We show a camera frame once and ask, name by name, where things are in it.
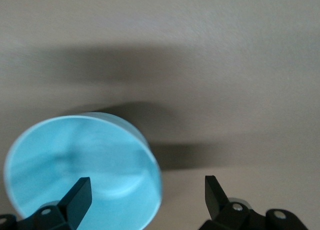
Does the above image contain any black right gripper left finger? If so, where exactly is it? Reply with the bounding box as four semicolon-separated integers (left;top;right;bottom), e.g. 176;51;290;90
0;176;93;230

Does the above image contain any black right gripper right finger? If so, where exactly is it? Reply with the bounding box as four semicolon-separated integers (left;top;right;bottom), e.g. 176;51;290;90
199;175;308;230

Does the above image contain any blue bowl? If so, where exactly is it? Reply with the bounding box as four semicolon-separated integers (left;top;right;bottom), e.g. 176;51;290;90
3;111;164;230

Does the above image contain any brown table cloth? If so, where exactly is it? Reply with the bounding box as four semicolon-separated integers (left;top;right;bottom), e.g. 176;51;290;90
0;0;320;230

